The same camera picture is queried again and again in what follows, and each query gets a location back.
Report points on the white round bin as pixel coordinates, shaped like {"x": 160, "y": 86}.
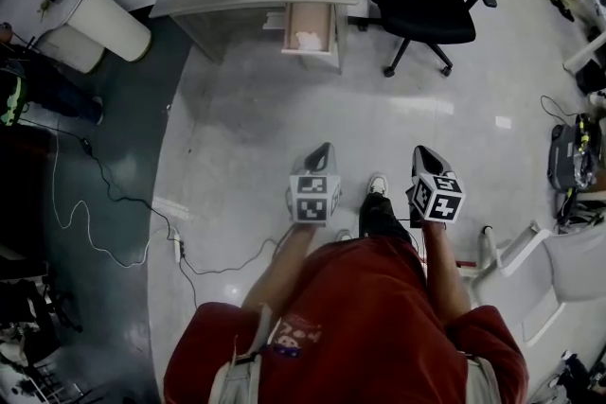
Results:
{"x": 104, "y": 23}

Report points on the wooden desk drawer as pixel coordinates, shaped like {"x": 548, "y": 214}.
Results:
{"x": 308, "y": 21}

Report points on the person's white shoe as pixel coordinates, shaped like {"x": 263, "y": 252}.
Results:
{"x": 378, "y": 183}
{"x": 344, "y": 234}

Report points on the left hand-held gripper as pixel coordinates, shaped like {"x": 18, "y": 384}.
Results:
{"x": 311, "y": 203}

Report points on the person's red shirt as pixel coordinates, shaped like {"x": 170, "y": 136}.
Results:
{"x": 364, "y": 326}

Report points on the white item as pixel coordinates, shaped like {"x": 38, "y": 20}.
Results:
{"x": 308, "y": 40}

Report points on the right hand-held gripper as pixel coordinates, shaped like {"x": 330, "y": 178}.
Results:
{"x": 440, "y": 201}

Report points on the person's right forearm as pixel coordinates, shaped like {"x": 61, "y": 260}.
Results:
{"x": 445, "y": 269}

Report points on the person's left forearm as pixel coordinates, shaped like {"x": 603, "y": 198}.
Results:
{"x": 284, "y": 267}

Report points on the white power strip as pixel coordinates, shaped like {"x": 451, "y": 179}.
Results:
{"x": 178, "y": 246}

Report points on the grey bag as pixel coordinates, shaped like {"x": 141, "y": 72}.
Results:
{"x": 565, "y": 156}

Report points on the person's dark trouser leg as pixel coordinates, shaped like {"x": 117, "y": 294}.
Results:
{"x": 381, "y": 217}

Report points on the white mesh chair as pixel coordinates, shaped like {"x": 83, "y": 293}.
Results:
{"x": 573, "y": 265}

